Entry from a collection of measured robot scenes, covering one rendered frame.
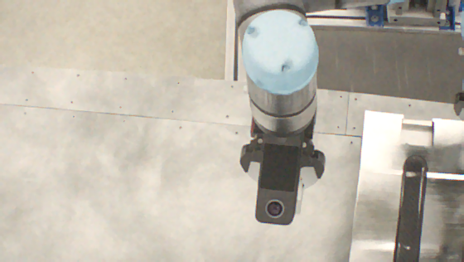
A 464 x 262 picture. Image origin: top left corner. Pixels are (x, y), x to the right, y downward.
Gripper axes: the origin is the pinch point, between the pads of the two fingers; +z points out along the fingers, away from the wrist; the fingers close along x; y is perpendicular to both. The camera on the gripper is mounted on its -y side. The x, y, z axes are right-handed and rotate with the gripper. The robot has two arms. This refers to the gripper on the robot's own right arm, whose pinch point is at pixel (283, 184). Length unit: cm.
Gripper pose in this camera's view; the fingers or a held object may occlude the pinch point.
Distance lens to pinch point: 135.4
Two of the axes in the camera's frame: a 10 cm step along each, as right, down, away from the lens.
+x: -9.9, -0.9, 1.1
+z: 0.6, 4.0, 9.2
